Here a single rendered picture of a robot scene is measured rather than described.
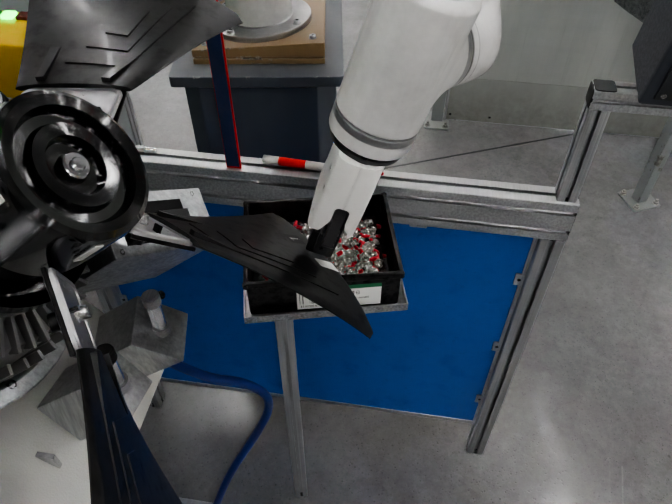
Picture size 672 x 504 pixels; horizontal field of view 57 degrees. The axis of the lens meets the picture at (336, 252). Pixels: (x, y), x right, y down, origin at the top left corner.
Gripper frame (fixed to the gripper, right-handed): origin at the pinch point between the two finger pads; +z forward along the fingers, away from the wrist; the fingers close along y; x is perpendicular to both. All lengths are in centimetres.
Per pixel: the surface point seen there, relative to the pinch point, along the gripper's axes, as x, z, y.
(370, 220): 7.9, 12.2, -18.6
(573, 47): 79, 40, -171
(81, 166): -20.4, -17.3, 17.6
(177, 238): -13.5, -9.0, 14.3
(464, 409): 51, 69, -28
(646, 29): 32, -23, -32
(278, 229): -5.2, 3.3, -2.2
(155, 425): -18, 110, -22
